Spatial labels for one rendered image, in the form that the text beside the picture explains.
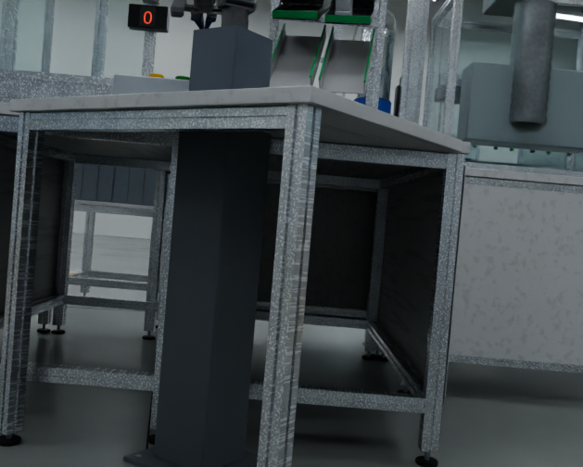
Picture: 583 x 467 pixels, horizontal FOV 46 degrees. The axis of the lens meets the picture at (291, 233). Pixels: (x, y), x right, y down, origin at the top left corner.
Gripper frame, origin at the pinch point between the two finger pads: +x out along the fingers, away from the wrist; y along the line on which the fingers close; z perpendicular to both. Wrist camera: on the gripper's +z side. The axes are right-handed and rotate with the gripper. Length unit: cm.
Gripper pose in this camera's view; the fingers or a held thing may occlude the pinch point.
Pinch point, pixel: (204, 25)
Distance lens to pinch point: 214.9
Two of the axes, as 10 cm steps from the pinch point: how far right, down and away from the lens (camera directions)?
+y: -10.0, -0.8, 0.0
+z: 0.6, -7.5, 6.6
